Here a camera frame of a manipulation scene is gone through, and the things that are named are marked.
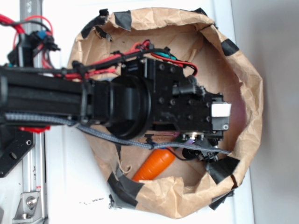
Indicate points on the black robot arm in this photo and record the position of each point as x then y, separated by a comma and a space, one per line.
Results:
115, 104

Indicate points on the aluminium extrusion rail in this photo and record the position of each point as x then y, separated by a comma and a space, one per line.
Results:
31, 172

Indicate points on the silver corner bracket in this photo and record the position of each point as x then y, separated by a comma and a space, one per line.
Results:
29, 209

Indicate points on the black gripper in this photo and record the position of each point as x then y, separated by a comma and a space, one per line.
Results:
175, 102

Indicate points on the orange plastic carrot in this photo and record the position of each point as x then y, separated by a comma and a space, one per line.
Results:
154, 165

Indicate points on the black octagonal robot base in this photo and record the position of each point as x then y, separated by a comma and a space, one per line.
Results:
14, 145

